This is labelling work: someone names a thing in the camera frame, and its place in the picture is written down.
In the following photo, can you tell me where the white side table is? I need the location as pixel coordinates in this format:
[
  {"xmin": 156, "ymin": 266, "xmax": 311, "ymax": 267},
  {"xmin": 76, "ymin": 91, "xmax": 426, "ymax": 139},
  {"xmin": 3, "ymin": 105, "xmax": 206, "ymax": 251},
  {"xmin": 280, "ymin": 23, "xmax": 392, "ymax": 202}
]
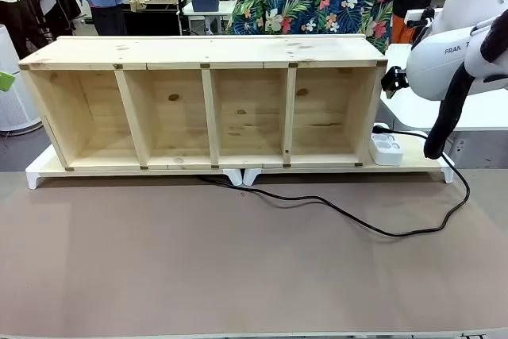
[{"xmin": 379, "ymin": 43, "xmax": 508, "ymax": 133}]

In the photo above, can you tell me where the black fabric cable sleeve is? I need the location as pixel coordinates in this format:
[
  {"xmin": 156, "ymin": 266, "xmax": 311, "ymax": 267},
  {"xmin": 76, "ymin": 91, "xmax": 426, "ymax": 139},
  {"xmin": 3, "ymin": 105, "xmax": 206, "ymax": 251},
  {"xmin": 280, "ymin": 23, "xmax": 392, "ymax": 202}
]
[{"xmin": 423, "ymin": 9, "xmax": 508, "ymax": 160}]

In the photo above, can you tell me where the white-legged wooden riser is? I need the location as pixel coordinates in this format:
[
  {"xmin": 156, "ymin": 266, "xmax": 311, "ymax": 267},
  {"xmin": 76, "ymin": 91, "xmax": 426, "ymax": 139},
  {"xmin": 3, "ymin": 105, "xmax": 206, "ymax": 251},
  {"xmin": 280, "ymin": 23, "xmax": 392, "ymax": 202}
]
[{"xmin": 25, "ymin": 144, "xmax": 243, "ymax": 190}]

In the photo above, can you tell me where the person in dark coat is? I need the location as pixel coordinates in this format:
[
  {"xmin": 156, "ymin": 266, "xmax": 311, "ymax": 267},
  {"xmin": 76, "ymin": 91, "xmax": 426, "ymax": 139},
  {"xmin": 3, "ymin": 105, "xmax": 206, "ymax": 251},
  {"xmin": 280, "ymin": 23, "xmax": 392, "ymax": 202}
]
[{"xmin": 0, "ymin": 0, "xmax": 83, "ymax": 60}]

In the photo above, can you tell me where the black power cable with plug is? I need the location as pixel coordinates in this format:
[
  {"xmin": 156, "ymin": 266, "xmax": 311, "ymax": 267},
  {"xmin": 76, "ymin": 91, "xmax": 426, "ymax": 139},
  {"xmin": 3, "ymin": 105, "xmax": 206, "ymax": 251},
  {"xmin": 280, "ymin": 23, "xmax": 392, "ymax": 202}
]
[{"xmin": 197, "ymin": 124, "xmax": 471, "ymax": 237}]

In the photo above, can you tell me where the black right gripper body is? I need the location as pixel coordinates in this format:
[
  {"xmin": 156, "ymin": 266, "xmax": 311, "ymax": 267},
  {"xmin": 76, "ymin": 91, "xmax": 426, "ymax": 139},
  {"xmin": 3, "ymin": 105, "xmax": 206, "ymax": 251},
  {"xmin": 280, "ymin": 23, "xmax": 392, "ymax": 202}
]
[{"xmin": 381, "ymin": 64, "xmax": 410, "ymax": 93}]

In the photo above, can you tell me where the white power strip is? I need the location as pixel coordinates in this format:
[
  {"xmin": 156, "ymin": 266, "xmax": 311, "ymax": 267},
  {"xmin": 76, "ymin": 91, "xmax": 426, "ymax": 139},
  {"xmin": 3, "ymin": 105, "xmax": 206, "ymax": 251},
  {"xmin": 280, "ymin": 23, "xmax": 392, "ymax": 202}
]
[{"xmin": 368, "ymin": 133, "xmax": 405, "ymax": 166}]

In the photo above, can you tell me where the black cabinet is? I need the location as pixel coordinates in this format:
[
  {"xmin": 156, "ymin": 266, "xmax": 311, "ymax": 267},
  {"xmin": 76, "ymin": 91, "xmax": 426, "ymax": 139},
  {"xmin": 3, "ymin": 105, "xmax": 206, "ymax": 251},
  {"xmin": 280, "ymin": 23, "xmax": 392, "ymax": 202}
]
[{"xmin": 122, "ymin": 0, "xmax": 180, "ymax": 37}]

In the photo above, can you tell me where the white background table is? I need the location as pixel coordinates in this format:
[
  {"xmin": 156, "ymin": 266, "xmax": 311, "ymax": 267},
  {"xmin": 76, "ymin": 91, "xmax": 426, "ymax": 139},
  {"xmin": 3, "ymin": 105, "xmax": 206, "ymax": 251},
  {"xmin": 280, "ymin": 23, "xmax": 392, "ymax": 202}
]
[{"xmin": 182, "ymin": 0, "xmax": 240, "ymax": 35}]

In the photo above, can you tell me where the white-legged riser carrying power strip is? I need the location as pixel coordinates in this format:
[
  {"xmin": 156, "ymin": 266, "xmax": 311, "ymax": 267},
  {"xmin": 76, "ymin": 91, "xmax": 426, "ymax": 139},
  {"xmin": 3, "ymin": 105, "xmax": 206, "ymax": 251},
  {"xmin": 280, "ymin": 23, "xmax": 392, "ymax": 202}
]
[{"xmin": 242, "ymin": 122, "xmax": 454, "ymax": 187}]

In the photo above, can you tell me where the white perforated air purifier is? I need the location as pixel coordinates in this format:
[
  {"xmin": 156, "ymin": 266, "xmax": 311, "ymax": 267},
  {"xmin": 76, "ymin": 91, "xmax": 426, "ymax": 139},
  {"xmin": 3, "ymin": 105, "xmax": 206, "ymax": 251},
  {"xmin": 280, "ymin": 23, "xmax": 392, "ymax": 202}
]
[{"xmin": 0, "ymin": 24, "xmax": 44, "ymax": 133}]

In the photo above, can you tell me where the light wooden compartment shelf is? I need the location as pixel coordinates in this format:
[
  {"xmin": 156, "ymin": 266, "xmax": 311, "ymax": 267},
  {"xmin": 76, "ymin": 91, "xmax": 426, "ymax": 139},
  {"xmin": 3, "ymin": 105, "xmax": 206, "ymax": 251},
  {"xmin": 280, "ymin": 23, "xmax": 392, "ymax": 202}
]
[{"xmin": 17, "ymin": 35, "xmax": 389, "ymax": 171}]

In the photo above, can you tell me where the blue storage bin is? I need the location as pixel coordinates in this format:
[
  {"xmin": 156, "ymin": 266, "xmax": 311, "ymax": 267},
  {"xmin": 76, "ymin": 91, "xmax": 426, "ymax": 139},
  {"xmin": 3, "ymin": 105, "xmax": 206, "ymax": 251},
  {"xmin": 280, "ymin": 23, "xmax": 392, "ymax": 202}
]
[{"xmin": 190, "ymin": 0, "xmax": 221, "ymax": 13}]

